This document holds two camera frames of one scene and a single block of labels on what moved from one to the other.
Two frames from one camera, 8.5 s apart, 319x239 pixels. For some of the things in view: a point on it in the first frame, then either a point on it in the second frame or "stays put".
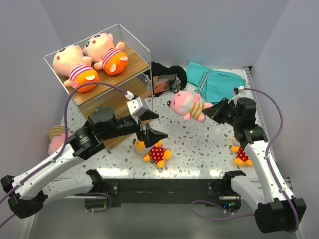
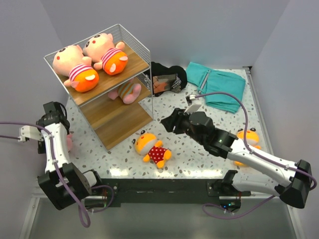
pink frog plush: (187, 103) -> (129, 91)
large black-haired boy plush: (100, 48) stays put
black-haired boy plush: (69, 61) stays put
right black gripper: (214, 112) -> (175, 120)
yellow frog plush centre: (157, 153) stays put
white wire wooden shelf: (107, 69) stays put
